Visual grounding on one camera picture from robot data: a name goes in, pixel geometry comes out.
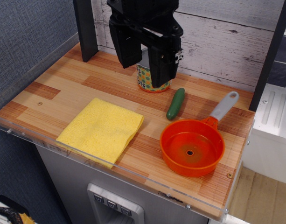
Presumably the clear acrylic table guard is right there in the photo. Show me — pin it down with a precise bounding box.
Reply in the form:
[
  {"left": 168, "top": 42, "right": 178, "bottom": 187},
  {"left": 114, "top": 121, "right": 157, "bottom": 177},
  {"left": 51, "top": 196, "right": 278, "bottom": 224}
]
[{"left": 0, "top": 117, "right": 231, "bottom": 221}]

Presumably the orange pot grey handle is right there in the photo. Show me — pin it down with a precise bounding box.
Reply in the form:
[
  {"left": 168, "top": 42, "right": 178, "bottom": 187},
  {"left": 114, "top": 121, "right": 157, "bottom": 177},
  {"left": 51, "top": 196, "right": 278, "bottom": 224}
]
[{"left": 160, "top": 91, "right": 239, "bottom": 177}]

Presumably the dark support post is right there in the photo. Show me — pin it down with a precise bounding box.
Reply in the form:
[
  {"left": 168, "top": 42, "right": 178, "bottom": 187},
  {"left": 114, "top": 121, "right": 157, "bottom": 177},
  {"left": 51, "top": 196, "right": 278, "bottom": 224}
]
[
  {"left": 249, "top": 0, "right": 286, "bottom": 112},
  {"left": 73, "top": 0, "right": 98, "bottom": 62}
]

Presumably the green toy cucumber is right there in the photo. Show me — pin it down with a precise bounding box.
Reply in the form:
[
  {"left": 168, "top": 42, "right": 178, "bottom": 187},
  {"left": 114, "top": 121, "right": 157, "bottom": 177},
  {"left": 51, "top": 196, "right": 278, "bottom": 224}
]
[{"left": 166, "top": 88, "right": 185, "bottom": 120}]

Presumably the white toy sink unit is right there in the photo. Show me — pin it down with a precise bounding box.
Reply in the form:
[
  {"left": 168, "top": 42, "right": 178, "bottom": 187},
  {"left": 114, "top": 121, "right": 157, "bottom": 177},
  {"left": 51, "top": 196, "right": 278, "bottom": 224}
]
[{"left": 242, "top": 84, "right": 286, "bottom": 183}]

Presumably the dark right support post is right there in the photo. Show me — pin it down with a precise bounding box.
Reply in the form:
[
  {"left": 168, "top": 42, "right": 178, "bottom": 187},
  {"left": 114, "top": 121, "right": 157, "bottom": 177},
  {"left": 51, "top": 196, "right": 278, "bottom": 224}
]
[{"left": 249, "top": 0, "right": 286, "bottom": 112}]

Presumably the silver dispenser button panel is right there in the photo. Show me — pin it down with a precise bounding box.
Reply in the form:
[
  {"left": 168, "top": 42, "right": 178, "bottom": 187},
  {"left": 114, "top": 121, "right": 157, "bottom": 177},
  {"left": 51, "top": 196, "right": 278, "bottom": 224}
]
[{"left": 87, "top": 183, "right": 145, "bottom": 224}]

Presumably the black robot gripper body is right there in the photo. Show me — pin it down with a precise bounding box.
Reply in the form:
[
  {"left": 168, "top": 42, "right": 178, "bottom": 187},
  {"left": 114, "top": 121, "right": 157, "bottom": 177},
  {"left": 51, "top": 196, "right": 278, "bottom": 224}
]
[{"left": 107, "top": 0, "right": 183, "bottom": 37}]

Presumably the yellow cloth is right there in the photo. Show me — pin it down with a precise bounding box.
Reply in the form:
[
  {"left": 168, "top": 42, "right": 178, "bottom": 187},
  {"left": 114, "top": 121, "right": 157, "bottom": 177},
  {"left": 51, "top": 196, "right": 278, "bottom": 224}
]
[{"left": 56, "top": 98, "right": 144, "bottom": 169}]

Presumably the patterned tin can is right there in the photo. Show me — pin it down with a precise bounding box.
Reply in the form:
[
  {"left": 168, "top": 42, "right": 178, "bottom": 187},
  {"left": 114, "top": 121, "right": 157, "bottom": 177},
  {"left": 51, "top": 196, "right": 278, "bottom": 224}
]
[{"left": 136, "top": 48, "right": 171, "bottom": 93}]

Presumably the dark left support post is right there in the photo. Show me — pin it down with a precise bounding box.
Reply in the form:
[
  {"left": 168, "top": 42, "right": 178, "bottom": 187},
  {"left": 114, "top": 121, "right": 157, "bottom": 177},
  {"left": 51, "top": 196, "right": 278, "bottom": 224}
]
[{"left": 73, "top": 0, "right": 98, "bottom": 62}]

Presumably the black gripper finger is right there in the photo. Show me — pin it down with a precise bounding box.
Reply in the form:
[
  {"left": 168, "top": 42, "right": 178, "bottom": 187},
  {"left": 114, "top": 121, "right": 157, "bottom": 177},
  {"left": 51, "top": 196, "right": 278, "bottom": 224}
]
[
  {"left": 142, "top": 36, "right": 183, "bottom": 88},
  {"left": 109, "top": 21, "right": 142, "bottom": 68}
]

